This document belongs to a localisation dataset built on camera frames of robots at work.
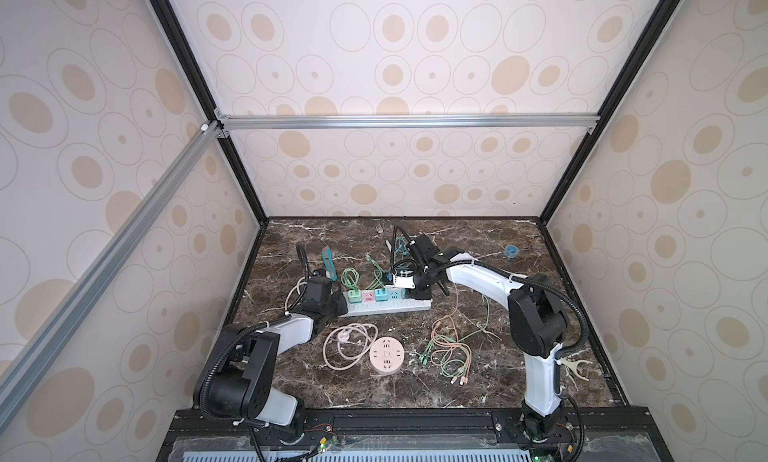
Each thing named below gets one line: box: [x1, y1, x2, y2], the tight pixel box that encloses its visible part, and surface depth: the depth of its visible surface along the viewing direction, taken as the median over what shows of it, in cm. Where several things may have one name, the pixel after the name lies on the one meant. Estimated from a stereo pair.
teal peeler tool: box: [322, 249, 338, 282], surface depth 108 cm
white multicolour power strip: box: [339, 289, 433, 317], surface depth 95 cm
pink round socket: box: [369, 337, 405, 375], surface depth 85 cm
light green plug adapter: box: [348, 289, 363, 303], surface depth 92 cm
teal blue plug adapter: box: [375, 288, 389, 302], surface depth 92 cm
